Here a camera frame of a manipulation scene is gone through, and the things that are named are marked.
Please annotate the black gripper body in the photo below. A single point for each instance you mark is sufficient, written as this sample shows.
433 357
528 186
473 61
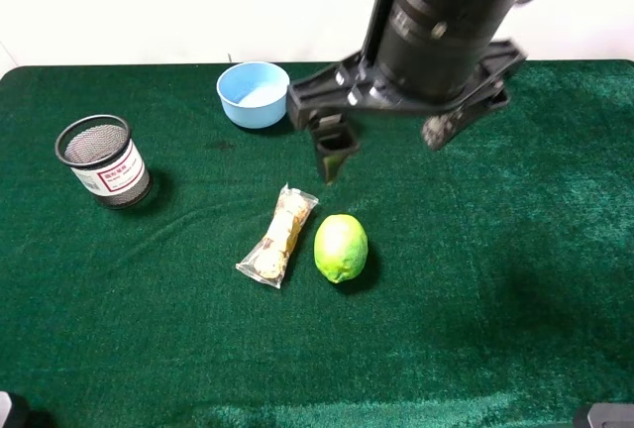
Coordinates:
353 85

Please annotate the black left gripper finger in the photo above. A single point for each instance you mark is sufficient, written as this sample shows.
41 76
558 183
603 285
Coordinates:
334 141

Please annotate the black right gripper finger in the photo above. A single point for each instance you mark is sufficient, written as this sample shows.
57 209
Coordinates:
443 123

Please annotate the green lime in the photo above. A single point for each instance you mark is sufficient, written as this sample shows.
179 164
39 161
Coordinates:
341 248

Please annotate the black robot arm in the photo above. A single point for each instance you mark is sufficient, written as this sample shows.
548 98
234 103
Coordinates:
437 59

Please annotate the blue plastic bowl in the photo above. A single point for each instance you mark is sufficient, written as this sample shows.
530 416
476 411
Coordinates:
253 93

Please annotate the clear packaged cookies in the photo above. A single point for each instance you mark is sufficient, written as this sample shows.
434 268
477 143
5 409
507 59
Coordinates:
266 263

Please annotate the green velvet table cloth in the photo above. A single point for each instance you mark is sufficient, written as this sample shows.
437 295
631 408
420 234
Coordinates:
497 291

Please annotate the black mesh pen cup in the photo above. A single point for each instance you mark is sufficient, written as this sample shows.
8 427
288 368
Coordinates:
100 151

